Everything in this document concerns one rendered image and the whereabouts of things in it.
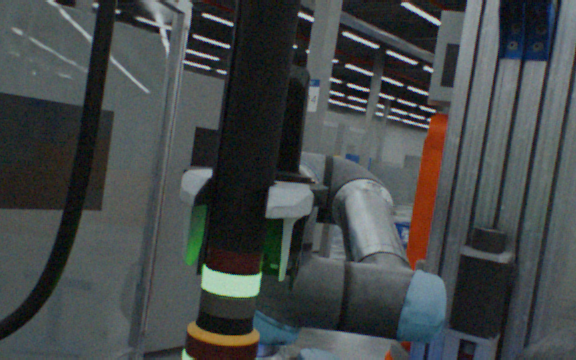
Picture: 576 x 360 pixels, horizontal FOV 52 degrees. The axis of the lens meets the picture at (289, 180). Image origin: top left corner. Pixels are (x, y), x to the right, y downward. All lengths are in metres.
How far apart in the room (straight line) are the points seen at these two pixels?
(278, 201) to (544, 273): 0.92
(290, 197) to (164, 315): 4.23
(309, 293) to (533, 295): 0.69
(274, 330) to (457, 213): 0.68
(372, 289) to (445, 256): 0.63
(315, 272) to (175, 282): 3.93
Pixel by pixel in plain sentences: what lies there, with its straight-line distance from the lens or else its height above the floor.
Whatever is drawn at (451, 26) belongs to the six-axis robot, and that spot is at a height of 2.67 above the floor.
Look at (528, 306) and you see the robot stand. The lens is 1.22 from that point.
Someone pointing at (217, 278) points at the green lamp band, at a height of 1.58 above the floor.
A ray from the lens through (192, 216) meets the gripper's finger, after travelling 0.36.
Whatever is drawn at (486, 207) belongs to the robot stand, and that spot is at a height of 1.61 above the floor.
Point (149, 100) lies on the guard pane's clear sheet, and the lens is 1.71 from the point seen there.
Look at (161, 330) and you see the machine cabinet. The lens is 4.58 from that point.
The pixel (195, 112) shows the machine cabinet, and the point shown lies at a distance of 4.37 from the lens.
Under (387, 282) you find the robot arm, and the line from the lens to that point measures 0.62.
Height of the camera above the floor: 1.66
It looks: 3 degrees down
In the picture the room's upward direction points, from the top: 9 degrees clockwise
